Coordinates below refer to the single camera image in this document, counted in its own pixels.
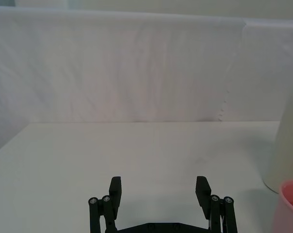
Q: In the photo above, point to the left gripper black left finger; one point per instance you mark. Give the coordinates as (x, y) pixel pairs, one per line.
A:
(115, 191)

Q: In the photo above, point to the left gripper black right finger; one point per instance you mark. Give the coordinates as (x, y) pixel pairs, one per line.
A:
(203, 191)

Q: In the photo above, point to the cream vacuum bottle steel neck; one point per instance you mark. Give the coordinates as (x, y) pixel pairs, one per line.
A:
(288, 150)

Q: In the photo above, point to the white table cloth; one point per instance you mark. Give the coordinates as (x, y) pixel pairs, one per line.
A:
(146, 155)

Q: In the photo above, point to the pink plastic cup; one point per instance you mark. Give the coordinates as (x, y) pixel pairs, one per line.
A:
(286, 213)

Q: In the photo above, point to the white curtain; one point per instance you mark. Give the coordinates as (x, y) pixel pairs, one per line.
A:
(117, 68)

